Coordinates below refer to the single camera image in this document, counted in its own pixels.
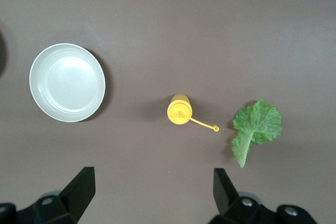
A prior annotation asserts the beige round plate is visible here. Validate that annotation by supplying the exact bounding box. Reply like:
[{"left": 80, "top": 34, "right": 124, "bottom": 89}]
[{"left": 29, "top": 42, "right": 106, "bottom": 123}]

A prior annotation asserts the green lettuce leaf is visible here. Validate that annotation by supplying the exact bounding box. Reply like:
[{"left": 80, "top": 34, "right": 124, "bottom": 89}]
[{"left": 230, "top": 99, "right": 284, "bottom": 169}]

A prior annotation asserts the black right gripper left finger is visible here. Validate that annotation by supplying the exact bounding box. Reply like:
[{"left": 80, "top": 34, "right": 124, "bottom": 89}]
[{"left": 0, "top": 166, "right": 96, "bottom": 224}]

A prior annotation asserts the yellow mustard squeeze bottle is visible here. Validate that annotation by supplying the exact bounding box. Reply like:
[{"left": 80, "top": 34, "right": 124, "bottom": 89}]
[{"left": 166, "top": 93, "right": 219, "bottom": 133}]

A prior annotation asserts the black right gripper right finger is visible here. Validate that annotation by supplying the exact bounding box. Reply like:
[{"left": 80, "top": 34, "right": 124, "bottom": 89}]
[{"left": 208, "top": 167, "right": 320, "bottom": 224}]

